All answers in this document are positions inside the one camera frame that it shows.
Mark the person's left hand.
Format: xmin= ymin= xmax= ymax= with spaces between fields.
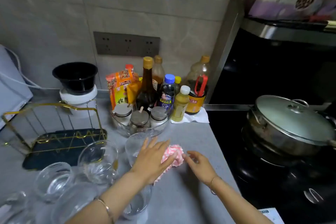
xmin=130 ymin=137 xmax=178 ymax=184

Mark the person's right hand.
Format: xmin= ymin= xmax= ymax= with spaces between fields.
xmin=182 ymin=150 xmax=220 ymax=186

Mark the pink white cloth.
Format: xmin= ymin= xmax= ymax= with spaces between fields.
xmin=154 ymin=144 xmax=185 ymax=183

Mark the person's right forearm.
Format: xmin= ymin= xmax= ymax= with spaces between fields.
xmin=210 ymin=177 xmax=274 ymax=224

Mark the person's left forearm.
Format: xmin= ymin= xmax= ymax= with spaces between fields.
xmin=65 ymin=171 xmax=149 ymax=224

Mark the ribbed clear drinking glass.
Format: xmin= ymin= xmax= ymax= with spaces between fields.
xmin=125 ymin=132 xmax=152 ymax=167

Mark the glass seasoning jar steel lid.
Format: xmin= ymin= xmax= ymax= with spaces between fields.
xmin=130 ymin=106 xmax=150 ymax=135
xmin=149 ymin=106 xmax=169 ymax=130
xmin=111 ymin=103 xmax=133 ymax=128

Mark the clear seasoning jar holder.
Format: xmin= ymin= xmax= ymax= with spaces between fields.
xmin=110 ymin=111 xmax=170 ymax=138

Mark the white paper towel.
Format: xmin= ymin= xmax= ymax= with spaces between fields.
xmin=170 ymin=107 xmax=210 ymax=124

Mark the yellow liquid bottle white cap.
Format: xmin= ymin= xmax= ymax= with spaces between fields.
xmin=171 ymin=85 xmax=191 ymax=123

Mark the clear glass pitcher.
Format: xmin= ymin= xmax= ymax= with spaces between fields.
xmin=78 ymin=140 xmax=119 ymax=185

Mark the blue capped dark bottle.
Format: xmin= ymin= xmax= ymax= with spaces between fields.
xmin=158 ymin=74 xmax=176 ymax=116

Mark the dark sauce bottle yellow cap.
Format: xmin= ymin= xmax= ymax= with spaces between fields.
xmin=135 ymin=56 xmax=158 ymax=113

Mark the yellow seasoning pouch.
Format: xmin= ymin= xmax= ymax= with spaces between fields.
xmin=127 ymin=77 xmax=143 ymax=105

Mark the clear glass cup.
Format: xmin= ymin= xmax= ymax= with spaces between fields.
xmin=120 ymin=184 xmax=153 ymax=221
xmin=51 ymin=182 xmax=101 ymax=224
xmin=34 ymin=162 xmax=74 ymax=204
xmin=0 ymin=191 xmax=28 ymax=224

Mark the orange seasoning packet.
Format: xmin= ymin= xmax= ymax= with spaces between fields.
xmin=106 ymin=69 xmax=140 ymax=110

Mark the small yellow capped bottle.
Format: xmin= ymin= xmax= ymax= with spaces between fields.
xmin=174 ymin=76 xmax=182 ymax=95

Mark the amber bottle gold cap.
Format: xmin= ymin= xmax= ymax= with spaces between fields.
xmin=152 ymin=55 xmax=165 ymax=92

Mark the black gas stove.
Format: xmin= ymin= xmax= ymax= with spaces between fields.
xmin=207 ymin=108 xmax=336 ymax=224

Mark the white round container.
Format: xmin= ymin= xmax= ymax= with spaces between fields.
xmin=59 ymin=85 xmax=98 ymax=118

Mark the steel cooking pot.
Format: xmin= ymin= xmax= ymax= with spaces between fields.
xmin=246 ymin=108 xmax=336 ymax=156

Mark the dark green rack tray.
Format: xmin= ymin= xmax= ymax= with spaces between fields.
xmin=22 ymin=128 xmax=108 ymax=171

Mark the black plastic bowl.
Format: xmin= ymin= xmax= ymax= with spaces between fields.
xmin=52 ymin=62 xmax=99 ymax=93

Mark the white printed paper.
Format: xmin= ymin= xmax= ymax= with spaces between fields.
xmin=258 ymin=207 xmax=285 ymax=224

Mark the steel pot lid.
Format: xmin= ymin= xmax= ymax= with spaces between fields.
xmin=254 ymin=95 xmax=336 ymax=146

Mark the steel range hood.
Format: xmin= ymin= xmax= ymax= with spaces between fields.
xmin=204 ymin=0 xmax=336 ymax=107

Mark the white appliance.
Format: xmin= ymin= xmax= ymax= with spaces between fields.
xmin=0 ymin=44 xmax=34 ymax=130

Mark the thin dark bracelet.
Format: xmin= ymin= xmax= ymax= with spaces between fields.
xmin=209 ymin=176 xmax=222 ymax=195

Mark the thin gold bracelet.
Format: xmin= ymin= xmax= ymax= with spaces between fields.
xmin=95 ymin=197 xmax=115 ymax=223

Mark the large bottle red handle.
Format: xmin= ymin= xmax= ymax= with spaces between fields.
xmin=183 ymin=55 xmax=211 ymax=115

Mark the grey wall socket panel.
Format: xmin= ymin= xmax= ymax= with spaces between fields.
xmin=93 ymin=31 xmax=161 ymax=58

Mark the gold wire cup rack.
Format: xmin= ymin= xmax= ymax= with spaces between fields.
xmin=1 ymin=101 xmax=108 ymax=154

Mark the white cable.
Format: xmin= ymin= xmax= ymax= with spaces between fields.
xmin=0 ymin=47 xmax=61 ymax=90

